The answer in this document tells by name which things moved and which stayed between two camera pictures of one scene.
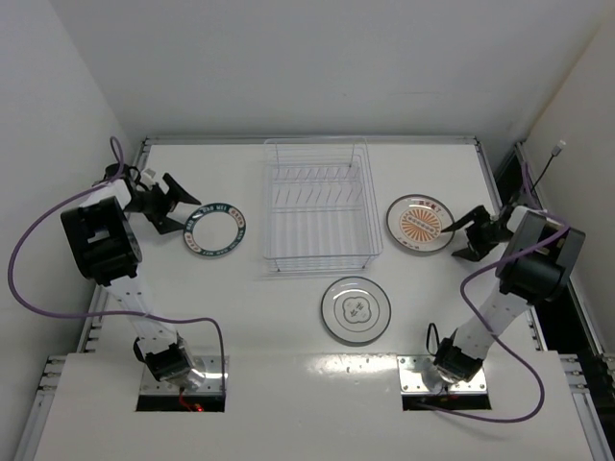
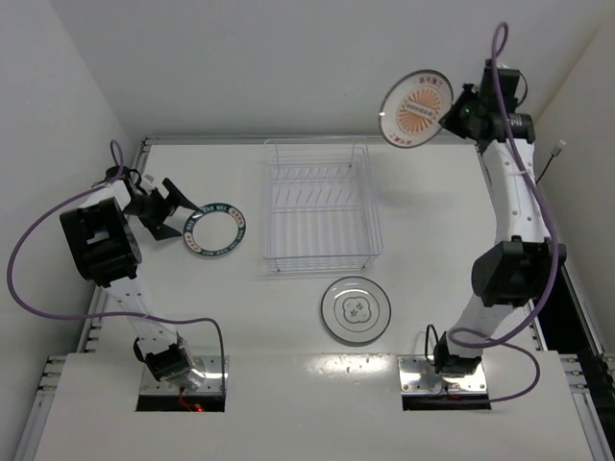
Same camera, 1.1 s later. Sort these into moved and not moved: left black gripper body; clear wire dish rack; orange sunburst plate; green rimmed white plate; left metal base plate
Moved: orange sunburst plate
Not moved: green rimmed white plate; clear wire dish rack; left black gripper body; left metal base plate
